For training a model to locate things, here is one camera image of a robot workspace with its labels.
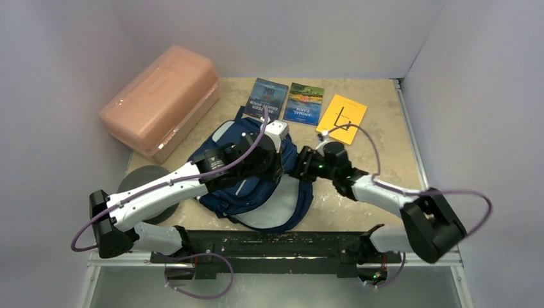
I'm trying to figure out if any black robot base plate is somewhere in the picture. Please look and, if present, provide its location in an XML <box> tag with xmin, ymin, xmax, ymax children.
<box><xmin>150</xmin><ymin>230</ymin><xmax>402</xmax><ymax>282</ymax></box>

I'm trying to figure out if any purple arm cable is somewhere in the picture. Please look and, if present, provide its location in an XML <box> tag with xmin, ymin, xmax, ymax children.
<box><xmin>325</xmin><ymin>123</ymin><xmax>494</xmax><ymax>237</ymax></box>
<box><xmin>70</xmin><ymin>106</ymin><xmax>271</xmax><ymax>252</ymax></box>

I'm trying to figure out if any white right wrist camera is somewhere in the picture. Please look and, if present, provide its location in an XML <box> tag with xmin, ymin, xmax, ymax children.
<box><xmin>315</xmin><ymin>130</ymin><xmax>336</xmax><ymax>150</ymax></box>

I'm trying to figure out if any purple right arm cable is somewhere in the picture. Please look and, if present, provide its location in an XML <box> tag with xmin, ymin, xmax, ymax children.
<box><xmin>325</xmin><ymin>123</ymin><xmax>494</xmax><ymax>237</ymax></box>

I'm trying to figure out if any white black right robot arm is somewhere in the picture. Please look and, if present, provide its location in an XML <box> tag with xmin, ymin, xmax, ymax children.
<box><xmin>289</xmin><ymin>142</ymin><xmax>468</xmax><ymax>264</ymax></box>

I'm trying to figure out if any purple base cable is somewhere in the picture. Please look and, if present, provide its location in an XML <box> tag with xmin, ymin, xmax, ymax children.
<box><xmin>164</xmin><ymin>253</ymin><xmax>235</xmax><ymax>300</ymax></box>
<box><xmin>362</xmin><ymin>250</ymin><xmax>407</xmax><ymax>289</ymax></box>

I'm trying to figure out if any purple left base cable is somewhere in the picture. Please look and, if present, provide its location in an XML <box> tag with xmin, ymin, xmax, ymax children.
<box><xmin>164</xmin><ymin>253</ymin><xmax>235</xmax><ymax>300</ymax></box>

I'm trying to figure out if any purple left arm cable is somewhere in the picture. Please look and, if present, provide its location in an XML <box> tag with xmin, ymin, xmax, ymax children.
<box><xmin>70</xmin><ymin>106</ymin><xmax>271</xmax><ymax>252</ymax></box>

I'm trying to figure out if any Animal Farm paperback book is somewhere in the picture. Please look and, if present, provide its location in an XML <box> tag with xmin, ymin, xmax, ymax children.
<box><xmin>283</xmin><ymin>83</ymin><xmax>325</xmax><ymax>126</ymax></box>

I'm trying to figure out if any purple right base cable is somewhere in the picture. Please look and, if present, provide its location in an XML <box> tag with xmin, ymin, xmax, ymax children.
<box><xmin>362</xmin><ymin>250</ymin><xmax>407</xmax><ymax>289</ymax></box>

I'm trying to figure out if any Nineteen Eighty-Four paperback book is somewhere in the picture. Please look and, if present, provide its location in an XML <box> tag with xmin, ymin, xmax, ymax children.
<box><xmin>244</xmin><ymin>78</ymin><xmax>289</xmax><ymax>121</ymax></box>

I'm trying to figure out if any grey round disc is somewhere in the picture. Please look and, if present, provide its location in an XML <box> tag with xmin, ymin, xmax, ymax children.
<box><xmin>117</xmin><ymin>166</ymin><xmax>179</xmax><ymax>225</ymax></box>

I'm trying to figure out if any yellow paperback book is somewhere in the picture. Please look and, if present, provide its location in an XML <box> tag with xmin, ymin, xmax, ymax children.
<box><xmin>316</xmin><ymin>94</ymin><xmax>368</xmax><ymax>145</ymax></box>

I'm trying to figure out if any navy blue student backpack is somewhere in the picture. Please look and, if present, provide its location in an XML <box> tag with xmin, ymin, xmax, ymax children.
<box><xmin>189</xmin><ymin>107</ymin><xmax>314</xmax><ymax>233</ymax></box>

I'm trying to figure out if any translucent pink storage box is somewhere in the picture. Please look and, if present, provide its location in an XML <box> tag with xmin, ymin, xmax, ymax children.
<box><xmin>99</xmin><ymin>46</ymin><xmax>219</xmax><ymax>164</ymax></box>

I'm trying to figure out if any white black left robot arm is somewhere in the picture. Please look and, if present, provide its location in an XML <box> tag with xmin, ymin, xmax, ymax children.
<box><xmin>89</xmin><ymin>133</ymin><xmax>283</xmax><ymax>262</ymax></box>

